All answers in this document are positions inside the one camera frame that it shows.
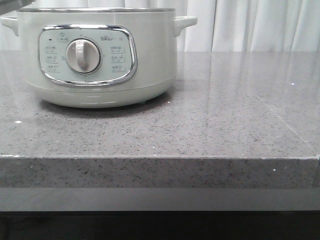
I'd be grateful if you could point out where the glass pot lid steel rim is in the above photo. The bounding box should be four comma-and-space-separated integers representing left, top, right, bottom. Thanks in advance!
0, 0, 35, 15

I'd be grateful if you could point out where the pale green electric cooking pot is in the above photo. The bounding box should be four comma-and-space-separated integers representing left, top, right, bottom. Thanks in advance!
0, 7, 198, 109

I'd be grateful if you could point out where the white curtain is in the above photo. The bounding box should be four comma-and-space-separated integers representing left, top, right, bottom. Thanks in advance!
0, 0, 320, 53

